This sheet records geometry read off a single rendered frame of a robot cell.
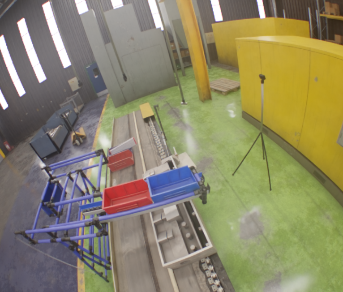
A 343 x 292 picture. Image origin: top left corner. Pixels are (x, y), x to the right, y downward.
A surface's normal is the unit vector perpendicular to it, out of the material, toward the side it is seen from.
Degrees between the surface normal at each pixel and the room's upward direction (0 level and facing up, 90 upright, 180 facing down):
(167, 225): 10
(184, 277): 0
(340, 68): 90
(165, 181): 88
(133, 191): 88
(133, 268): 0
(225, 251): 0
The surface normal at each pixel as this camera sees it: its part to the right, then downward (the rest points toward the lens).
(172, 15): 0.26, 0.53
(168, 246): -0.40, -0.70
